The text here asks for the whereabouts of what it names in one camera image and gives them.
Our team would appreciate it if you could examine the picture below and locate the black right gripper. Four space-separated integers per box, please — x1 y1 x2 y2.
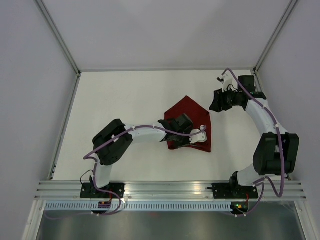
209 86 241 113

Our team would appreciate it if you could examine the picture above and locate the dark red cloth napkin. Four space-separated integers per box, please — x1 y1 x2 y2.
164 96 212 153

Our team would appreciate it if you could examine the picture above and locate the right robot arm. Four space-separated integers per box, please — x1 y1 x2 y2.
209 72 300 198

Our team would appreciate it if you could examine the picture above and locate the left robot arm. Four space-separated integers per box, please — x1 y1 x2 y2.
83 113 207 198

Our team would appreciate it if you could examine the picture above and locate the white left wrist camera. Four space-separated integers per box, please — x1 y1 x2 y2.
189 125 208 144

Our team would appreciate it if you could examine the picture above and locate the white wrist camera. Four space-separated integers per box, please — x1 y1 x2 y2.
217 73 234 93
189 125 208 144

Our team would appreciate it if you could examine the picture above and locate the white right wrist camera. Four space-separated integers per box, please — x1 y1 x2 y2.
217 73 234 93

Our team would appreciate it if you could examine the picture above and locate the aluminium frame back rail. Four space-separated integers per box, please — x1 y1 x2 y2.
80 67 253 73

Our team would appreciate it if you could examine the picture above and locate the aluminium frame rail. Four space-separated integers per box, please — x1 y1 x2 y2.
80 67 253 73
46 72 82 181
251 72 293 181

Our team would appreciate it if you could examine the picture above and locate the aluminium frame right side rail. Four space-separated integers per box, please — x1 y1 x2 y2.
251 72 293 181

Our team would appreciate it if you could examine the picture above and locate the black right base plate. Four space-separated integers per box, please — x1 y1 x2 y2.
208 182 259 200

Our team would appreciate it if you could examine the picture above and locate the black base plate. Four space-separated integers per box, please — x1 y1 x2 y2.
80 182 125 199
208 182 259 200

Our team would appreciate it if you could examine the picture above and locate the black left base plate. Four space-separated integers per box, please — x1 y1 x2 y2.
80 182 125 199

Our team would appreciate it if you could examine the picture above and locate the aluminium frame right post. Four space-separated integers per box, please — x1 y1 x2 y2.
252 0 300 75

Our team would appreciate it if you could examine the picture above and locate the aluminium frame post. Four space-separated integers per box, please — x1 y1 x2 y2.
252 0 300 75
34 0 81 77

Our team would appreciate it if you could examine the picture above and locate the aluminium frame left side rail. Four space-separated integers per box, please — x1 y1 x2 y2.
46 72 82 181

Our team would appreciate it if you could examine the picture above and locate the aluminium front mounting rail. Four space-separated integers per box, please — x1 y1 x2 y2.
34 180 307 202

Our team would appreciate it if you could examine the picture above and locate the white slotted cable duct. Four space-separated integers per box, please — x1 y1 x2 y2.
44 200 232 212

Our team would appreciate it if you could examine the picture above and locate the aluminium frame left post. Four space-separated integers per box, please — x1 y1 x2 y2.
34 0 81 77

